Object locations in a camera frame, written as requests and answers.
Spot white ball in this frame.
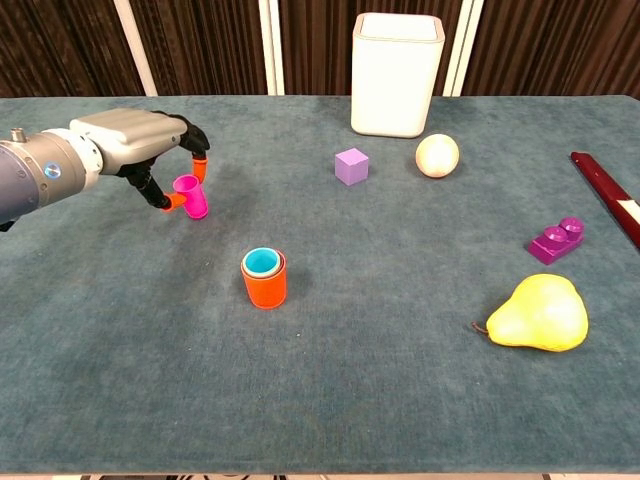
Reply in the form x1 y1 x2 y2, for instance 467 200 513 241
414 133 460 179

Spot dark red long box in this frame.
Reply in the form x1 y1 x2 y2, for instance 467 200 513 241
570 151 640 251

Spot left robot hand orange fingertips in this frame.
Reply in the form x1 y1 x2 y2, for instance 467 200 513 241
69 108 211 214

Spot dark blue plastic cup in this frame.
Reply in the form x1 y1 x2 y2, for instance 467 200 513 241
241 251 287 281

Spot blue table cloth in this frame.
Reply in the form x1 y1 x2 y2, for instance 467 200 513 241
0 94 640 475

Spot purple cube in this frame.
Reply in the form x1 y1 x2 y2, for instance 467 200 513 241
334 147 370 187

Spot orange plastic cup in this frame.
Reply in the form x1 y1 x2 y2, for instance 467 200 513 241
240 253 289 310

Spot pink plastic cup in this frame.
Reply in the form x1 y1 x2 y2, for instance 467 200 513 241
172 174 210 221

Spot purple toy brick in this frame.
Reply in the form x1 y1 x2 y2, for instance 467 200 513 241
527 216 586 266

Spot white lidded bin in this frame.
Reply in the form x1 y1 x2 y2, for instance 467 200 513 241
350 12 446 139

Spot yellow toy pear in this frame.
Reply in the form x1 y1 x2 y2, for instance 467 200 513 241
469 273 590 353

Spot cyan plastic cup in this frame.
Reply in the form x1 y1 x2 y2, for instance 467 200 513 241
244 248 280 275

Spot white partition post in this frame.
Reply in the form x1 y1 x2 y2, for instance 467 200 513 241
442 0 485 97
113 0 159 97
257 0 285 96

